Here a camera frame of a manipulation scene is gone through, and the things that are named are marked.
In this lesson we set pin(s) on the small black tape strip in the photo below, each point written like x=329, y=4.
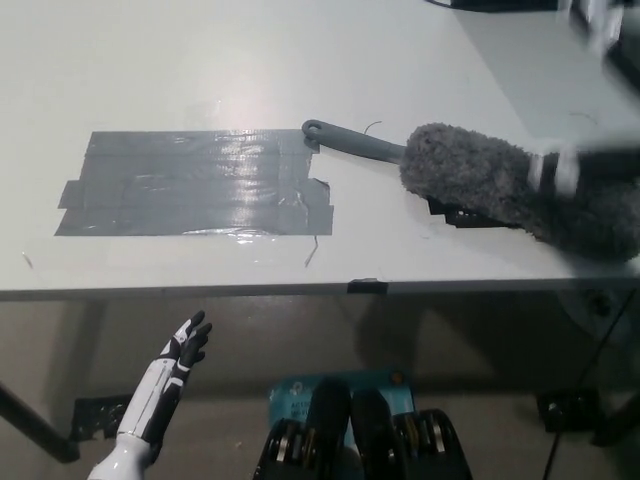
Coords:
x=367, y=286

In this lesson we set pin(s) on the black metal table leg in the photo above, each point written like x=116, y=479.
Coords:
x=35, y=425

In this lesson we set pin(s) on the grey fluffy duster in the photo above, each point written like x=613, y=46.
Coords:
x=475, y=167

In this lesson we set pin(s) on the black tape square mark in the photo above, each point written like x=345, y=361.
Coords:
x=465, y=219

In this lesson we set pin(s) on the grey duct tape patch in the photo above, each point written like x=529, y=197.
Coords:
x=200, y=192

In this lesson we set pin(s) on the black flat device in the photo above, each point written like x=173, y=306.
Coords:
x=500, y=3

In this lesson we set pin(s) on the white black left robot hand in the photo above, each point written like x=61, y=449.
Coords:
x=155, y=395

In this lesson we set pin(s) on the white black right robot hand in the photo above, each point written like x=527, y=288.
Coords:
x=607, y=157

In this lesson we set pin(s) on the black floor tape patch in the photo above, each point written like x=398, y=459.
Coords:
x=97, y=415
x=570, y=411

